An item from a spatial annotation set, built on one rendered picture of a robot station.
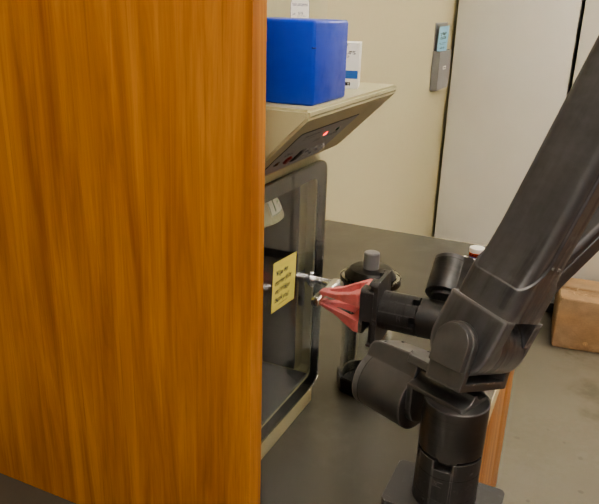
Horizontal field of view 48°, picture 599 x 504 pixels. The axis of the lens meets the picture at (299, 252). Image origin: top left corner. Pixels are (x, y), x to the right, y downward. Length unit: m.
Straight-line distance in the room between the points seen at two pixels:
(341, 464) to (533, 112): 2.94
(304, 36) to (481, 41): 3.11
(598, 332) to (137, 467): 3.03
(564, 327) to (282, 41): 3.09
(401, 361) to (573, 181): 0.22
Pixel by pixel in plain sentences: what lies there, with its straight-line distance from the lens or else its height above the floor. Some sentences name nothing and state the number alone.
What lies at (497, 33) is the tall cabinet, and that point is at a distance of 3.82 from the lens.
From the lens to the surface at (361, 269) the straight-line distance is 1.19.
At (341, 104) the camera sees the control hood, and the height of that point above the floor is 1.51.
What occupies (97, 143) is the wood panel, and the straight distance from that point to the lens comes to 0.78.
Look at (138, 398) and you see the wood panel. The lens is 0.88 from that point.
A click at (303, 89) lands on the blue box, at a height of 1.53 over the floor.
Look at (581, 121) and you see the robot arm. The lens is 0.57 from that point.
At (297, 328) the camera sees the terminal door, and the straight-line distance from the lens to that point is 1.07.
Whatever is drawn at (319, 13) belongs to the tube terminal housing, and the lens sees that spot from 1.03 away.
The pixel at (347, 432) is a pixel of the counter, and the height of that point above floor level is 0.94.
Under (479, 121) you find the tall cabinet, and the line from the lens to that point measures 3.86.
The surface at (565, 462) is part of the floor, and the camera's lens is 2.89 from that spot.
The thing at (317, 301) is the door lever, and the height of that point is 1.20.
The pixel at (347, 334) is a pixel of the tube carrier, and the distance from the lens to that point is 1.22.
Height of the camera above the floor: 1.61
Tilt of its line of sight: 20 degrees down
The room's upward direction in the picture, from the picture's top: 2 degrees clockwise
